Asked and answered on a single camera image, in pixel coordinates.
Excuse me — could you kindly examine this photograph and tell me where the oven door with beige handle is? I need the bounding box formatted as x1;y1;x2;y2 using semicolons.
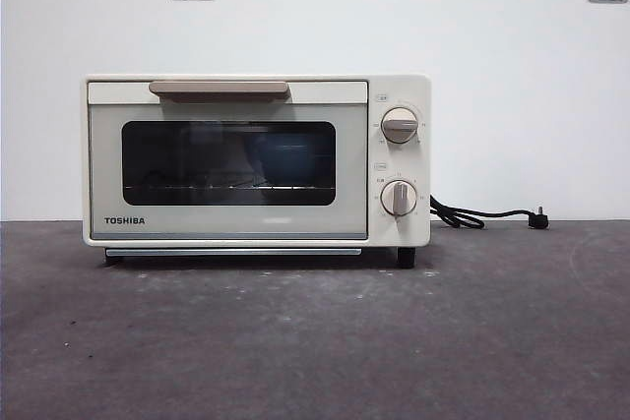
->
87;80;369;242

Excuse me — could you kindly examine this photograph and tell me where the beige oven knob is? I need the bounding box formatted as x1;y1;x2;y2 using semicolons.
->
381;105;422;145
382;179;419;218

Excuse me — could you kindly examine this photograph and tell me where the cream Toshiba toaster oven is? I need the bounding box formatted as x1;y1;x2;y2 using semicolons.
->
82;74;433;269

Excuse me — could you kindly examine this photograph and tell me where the blue bowl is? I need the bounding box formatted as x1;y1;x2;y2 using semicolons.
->
245;137;321;186

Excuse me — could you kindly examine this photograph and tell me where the metal wire oven rack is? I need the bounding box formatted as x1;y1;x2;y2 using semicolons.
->
125;183;336;191

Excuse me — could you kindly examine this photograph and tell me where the black power cable with plug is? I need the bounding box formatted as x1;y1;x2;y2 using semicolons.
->
429;193;552;232

